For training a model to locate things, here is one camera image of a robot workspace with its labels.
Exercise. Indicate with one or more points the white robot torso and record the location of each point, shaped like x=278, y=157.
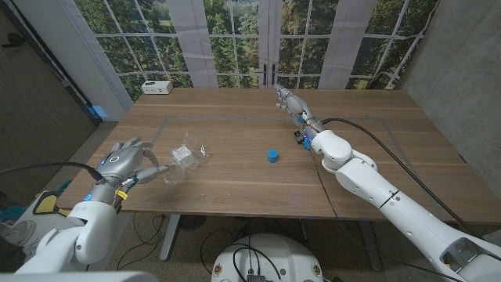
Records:
x=270, y=254

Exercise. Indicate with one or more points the black ribbed round base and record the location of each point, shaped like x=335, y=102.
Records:
x=192, y=221

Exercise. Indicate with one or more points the white box on table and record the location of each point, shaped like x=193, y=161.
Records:
x=156, y=87

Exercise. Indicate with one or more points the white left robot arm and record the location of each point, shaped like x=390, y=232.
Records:
x=78, y=235

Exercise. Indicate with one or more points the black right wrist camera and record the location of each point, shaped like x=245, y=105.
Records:
x=299, y=138

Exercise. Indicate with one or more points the printed forest window backdrop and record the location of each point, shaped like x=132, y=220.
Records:
x=235, y=39

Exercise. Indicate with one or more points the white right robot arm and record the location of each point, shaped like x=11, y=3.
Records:
x=403, y=207

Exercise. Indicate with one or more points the dark wood-grain door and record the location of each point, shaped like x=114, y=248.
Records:
x=31, y=78

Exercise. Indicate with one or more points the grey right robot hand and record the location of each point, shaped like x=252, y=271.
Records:
x=297, y=105

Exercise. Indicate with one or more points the clear plastic wrap sheet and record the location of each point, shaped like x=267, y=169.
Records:
x=199, y=154

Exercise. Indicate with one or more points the white table leg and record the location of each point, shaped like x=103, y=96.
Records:
x=170, y=239
x=371, y=246

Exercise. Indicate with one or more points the blue bottle cap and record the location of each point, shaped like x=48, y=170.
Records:
x=272, y=156

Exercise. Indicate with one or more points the dark trouser leg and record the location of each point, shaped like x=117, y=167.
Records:
x=9, y=254

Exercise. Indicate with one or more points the teal floor object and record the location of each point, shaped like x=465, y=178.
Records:
x=11, y=213

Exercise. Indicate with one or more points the white printed floor mat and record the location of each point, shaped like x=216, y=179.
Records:
x=47, y=203

